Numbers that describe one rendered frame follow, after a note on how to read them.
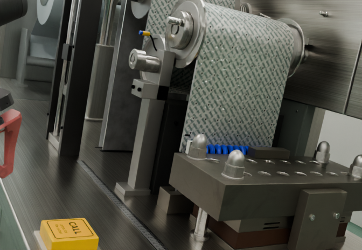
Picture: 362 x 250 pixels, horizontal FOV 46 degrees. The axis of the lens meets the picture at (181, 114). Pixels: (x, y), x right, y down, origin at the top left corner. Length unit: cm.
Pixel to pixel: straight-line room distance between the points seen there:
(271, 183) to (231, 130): 21
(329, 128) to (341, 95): 302
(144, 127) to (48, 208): 24
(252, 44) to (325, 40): 21
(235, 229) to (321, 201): 16
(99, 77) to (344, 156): 274
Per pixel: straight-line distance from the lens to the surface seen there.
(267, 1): 120
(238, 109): 89
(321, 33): 104
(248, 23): 89
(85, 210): 81
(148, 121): 88
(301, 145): 107
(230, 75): 86
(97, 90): 154
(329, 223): 83
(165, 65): 86
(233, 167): 69
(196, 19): 82
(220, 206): 67
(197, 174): 72
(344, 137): 389
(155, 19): 103
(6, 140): 52
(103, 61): 153
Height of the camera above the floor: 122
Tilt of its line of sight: 9 degrees down
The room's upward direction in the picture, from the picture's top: 11 degrees clockwise
